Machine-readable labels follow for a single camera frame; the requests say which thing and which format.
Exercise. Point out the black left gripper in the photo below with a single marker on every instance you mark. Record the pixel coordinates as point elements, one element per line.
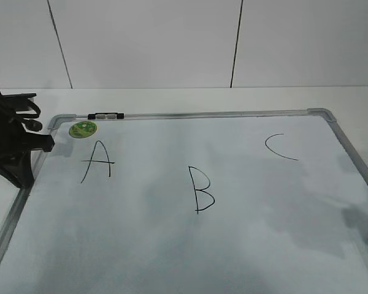
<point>18,136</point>

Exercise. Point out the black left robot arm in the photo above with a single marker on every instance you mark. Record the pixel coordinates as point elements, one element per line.
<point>19,136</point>

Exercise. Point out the round green magnet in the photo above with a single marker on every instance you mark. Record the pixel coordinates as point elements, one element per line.
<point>83,129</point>

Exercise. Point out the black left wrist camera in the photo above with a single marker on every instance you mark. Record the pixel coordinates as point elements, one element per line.
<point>20,102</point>

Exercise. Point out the white board with metal frame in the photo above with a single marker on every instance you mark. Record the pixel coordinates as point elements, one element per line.
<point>231,202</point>

